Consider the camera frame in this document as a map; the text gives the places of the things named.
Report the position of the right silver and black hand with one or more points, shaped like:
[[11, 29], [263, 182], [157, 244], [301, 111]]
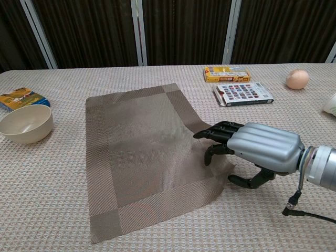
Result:
[[267, 147]]

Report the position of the brown woven placemat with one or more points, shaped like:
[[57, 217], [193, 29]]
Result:
[[141, 157]]

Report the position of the light brown bowl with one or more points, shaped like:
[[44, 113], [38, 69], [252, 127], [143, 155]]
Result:
[[23, 123]]

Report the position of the white box with coloured squares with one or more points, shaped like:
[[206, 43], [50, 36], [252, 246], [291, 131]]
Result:
[[244, 93]]

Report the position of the peach coloured egg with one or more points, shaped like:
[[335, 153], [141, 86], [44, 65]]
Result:
[[297, 80]]

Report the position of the white paper cup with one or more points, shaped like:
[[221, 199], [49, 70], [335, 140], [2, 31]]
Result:
[[331, 106]]

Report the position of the yellow cardboard box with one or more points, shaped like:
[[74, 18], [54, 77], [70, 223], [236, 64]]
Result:
[[225, 74]]

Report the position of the dark pleated screen panel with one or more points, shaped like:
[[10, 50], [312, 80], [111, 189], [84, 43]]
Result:
[[183, 31], [283, 29], [13, 34], [86, 31]]

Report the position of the beige woven tablecloth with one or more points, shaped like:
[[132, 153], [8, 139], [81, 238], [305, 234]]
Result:
[[52, 183]]

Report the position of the yellow and blue snack packet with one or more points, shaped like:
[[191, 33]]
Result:
[[21, 98]]

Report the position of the white screen frame post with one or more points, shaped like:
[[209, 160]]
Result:
[[39, 34], [139, 34], [231, 34], [332, 55]]

